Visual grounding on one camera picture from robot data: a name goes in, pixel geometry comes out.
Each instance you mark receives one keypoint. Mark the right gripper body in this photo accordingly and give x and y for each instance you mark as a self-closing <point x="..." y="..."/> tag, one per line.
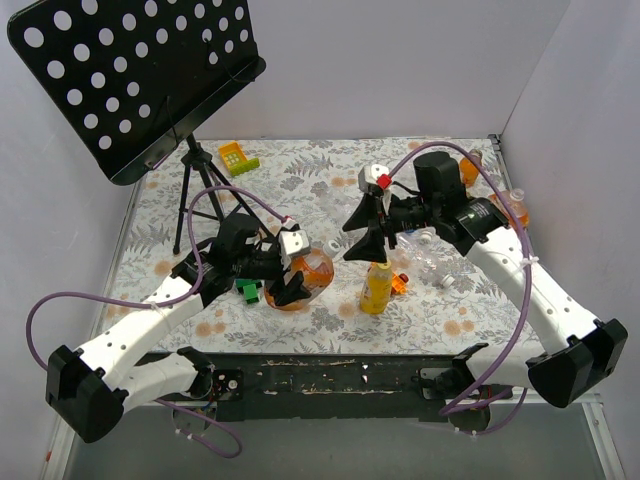
<point x="386" y="226"/>

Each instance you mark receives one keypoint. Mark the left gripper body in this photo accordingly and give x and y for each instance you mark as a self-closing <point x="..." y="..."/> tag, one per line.
<point x="279" y="273"/>

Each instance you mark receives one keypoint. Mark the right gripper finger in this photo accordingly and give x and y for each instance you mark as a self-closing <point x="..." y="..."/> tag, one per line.
<point x="368" y="209"/>
<point x="370" y="248"/>

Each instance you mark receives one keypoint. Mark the white green bottle cap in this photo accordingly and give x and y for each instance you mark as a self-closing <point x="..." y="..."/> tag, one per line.
<point x="332" y="248"/>

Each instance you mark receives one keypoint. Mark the orange juice bottle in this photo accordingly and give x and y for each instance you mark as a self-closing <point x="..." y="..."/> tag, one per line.
<point x="469" y="172"/>

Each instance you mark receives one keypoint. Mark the crushed orange label bottle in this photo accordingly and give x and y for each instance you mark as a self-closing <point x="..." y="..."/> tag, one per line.
<point x="515" y="199"/>

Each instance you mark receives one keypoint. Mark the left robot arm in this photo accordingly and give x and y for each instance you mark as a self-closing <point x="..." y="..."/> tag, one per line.
<point x="93" y="386"/>

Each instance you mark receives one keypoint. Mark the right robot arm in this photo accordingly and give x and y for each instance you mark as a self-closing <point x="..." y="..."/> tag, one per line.
<point x="579" y="350"/>

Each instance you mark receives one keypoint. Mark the clear bottle white cap right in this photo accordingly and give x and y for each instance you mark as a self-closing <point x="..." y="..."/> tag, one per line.
<point x="425" y="236"/>

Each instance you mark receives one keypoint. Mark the clear bottle white cap lower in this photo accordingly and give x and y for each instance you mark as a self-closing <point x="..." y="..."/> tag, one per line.
<point x="412" y="255"/>

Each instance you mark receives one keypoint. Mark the yellow juice bottle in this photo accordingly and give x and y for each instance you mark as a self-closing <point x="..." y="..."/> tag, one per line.
<point x="376" y="292"/>

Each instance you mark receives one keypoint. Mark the green blue toy block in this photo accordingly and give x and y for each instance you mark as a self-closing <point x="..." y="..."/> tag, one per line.
<point x="249" y="289"/>

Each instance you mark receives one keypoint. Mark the floral patterned table mat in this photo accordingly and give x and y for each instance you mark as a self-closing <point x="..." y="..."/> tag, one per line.
<point x="292" y="176"/>

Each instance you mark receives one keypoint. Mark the black perforated music stand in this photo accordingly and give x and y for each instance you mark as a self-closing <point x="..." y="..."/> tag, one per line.
<point x="135" y="79"/>

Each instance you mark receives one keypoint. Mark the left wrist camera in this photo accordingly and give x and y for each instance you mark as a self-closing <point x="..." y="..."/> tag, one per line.
<point x="293" y="244"/>

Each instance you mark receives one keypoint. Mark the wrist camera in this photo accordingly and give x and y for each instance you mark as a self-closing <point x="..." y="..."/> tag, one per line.
<point x="375" y="180"/>
<point x="293" y="244"/>

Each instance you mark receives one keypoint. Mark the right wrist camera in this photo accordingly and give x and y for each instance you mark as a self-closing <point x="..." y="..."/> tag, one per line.
<point x="375" y="180"/>

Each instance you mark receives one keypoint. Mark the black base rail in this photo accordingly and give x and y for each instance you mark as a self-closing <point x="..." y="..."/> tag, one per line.
<point x="310" y="386"/>

